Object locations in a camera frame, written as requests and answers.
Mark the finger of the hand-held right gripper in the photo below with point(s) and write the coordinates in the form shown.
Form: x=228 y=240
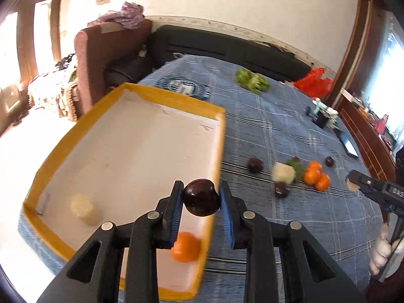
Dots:
x=366 y=177
x=372 y=194

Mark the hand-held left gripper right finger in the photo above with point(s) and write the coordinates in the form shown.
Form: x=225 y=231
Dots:
x=225 y=216

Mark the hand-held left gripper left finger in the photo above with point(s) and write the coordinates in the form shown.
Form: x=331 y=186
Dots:
x=176 y=210

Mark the dark purple plum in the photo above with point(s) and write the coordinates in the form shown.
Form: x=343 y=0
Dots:
x=281 y=191
x=255 y=165
x=329 y=161
x=202 y=197

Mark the orange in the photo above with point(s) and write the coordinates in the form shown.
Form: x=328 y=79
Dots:
x=322 y=182
x=186 y=247
x=311 y=176
x=314 y=165

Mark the green fruit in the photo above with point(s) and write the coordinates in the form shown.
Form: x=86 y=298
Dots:
x=297 y=166

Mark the large cream fruit piece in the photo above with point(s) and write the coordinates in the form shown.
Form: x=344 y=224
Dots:
x=284 y=173

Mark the yellow cardboard box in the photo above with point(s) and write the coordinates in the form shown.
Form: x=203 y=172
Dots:
x=126 y=151

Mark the cream cylinder fruit piece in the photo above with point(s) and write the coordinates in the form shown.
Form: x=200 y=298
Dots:
x=82 y=209

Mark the person's right hand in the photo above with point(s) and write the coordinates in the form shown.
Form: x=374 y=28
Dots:
x=378 y=252

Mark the black smartphone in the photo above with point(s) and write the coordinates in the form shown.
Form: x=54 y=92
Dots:
x=347 y=143

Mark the wooden cabinet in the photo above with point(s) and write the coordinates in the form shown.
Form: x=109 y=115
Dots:
x=363 y=132

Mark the blue plaid blanket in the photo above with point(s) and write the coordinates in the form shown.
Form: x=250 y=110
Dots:
x=284 y=243

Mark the white bottle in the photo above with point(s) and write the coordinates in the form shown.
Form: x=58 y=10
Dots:
x=331 y=112
x=316 y=104

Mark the red plastic bag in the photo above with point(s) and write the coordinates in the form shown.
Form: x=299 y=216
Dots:
x=312 y=83

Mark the green lettuce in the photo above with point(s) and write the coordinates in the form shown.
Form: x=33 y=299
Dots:
x=252 y=80

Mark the small grey bottle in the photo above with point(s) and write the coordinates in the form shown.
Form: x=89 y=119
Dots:
x=142 y=52

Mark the black sofa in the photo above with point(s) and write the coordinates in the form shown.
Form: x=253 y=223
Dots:
x=221 y=47

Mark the brown armchair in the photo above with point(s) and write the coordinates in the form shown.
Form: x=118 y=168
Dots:
x=104 y=53

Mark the lace-covered side table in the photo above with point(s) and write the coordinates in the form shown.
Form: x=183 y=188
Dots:
x=50 y=91

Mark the purple cloth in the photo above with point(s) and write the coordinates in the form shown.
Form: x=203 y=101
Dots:
x=126 y=14

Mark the wooden glass door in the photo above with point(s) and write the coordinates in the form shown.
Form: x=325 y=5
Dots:
x=44 y=31

